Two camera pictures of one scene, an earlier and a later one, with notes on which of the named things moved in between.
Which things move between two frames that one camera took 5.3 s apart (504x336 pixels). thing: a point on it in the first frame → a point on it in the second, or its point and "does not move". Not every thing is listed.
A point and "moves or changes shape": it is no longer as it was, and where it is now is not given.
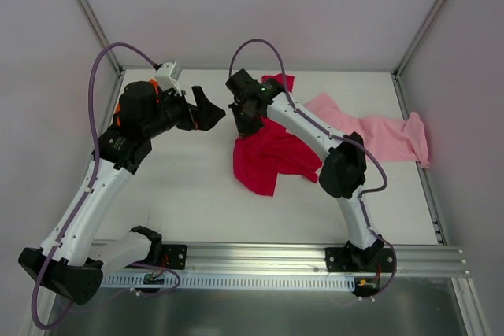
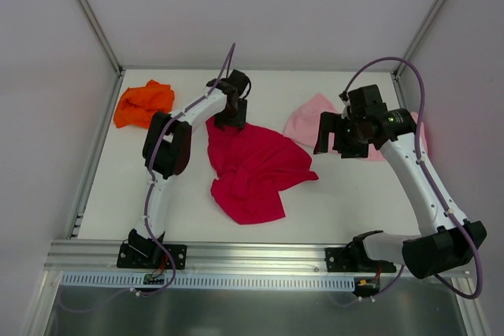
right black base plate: [352, 260] does not move
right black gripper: [244, 116] → [339, 136]
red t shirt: [257, 157] moves or changes shape
